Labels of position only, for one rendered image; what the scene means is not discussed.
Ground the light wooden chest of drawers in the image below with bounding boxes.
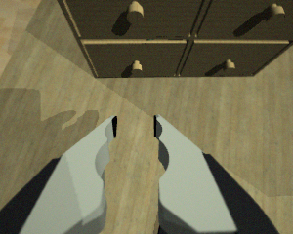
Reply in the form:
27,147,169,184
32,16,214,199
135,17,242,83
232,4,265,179
57,0,293,78

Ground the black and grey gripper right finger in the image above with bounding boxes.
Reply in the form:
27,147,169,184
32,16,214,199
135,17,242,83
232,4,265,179
154,114,279,234

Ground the brown wooden drawer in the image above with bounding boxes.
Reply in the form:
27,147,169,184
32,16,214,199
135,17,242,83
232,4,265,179
65,0,202,37
180,40,289,76
196,0,293,38
84,40,187,78

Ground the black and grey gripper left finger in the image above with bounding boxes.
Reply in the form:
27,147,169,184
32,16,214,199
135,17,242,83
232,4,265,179
0,115,117,234

